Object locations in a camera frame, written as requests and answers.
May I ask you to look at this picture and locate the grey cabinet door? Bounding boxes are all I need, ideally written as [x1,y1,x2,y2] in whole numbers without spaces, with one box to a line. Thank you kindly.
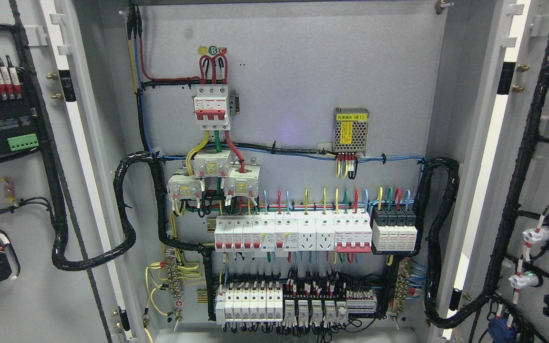
[0,0,146,343]
[419,0,549,343]

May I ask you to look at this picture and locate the white current transformers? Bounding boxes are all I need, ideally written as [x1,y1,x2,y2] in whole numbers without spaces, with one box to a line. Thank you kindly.
[167,149,261,201]

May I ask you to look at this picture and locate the white socket breaker row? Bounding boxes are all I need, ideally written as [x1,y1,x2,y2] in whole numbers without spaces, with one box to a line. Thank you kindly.
[214,211,372,254]

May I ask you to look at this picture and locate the red main circuit breaker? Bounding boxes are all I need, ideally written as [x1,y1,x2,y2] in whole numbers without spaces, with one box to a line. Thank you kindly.
[193,84,240,131]

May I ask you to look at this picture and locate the metal mesh power supply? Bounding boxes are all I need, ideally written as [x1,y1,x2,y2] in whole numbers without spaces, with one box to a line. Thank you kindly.
[333,107,370,153]

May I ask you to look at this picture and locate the black white surge protector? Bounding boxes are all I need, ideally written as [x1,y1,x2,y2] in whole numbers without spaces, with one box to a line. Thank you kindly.
[371,208,417,255]

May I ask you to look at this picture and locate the white lower breaker row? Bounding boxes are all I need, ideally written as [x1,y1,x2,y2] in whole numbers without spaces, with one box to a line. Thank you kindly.
[215,281,284,327]

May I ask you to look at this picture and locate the relay terminal row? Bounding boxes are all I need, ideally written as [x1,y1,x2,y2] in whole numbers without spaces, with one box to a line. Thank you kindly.
[282,271,380,336]

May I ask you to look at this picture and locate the brass ground bar left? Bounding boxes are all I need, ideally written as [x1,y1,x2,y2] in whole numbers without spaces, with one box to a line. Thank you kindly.
[164,247,184,308]

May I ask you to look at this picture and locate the brass ground bar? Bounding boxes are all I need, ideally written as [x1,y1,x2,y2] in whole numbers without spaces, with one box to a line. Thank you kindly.
[391,259,410,315]
[164,247,184,308]

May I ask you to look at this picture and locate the brass ground bar right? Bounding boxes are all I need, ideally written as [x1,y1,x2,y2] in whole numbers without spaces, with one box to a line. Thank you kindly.
[391,259,410,315]

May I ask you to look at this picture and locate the black digital power meter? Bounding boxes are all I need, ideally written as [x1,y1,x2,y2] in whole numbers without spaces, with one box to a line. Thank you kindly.
[0,82,39,156]

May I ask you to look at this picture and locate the black cable harness right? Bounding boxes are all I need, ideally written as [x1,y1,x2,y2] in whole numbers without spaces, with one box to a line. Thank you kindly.
[417,157,489,329]

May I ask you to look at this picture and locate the black cable harness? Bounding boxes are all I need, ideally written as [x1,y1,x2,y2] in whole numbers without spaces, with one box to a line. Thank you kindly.
[51,151,215,272]
[417,157,489,329]

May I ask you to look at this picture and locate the black cable harness left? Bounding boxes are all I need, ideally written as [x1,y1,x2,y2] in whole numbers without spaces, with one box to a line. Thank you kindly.
[51,151,215,272]

